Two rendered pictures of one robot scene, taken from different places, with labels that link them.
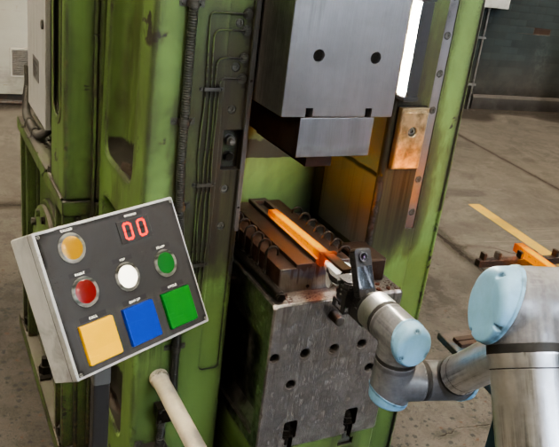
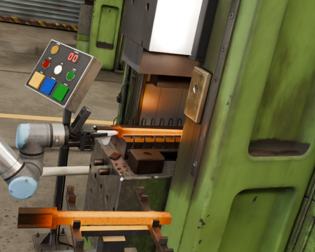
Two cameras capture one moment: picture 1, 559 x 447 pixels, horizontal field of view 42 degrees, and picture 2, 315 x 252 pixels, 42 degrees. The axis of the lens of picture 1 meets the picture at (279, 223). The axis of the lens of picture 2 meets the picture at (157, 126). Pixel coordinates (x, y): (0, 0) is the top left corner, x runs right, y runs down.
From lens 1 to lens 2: 2.46 m
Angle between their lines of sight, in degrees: 83
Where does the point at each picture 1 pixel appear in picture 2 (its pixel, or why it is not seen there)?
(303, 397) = (92, 206)
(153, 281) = (62, 77)
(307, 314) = (98, 151)
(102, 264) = (56, 60)
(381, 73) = (148, 17)
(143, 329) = (45, 87)
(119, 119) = not seen: hidden behind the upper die
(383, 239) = (179, 171)
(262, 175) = not seen: hidden behind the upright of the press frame
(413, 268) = (192, 219)
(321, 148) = (127, 58)
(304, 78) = (128, 13)
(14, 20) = not seen: outside the picture
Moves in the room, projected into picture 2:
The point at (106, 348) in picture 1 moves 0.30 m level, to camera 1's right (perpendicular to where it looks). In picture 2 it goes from (34, 82) to (8, 99)
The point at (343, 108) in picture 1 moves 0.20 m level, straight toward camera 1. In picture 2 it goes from (135, 36) to (84, 25)
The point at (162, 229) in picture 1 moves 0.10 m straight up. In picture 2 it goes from (80, 64) to (83, 43)
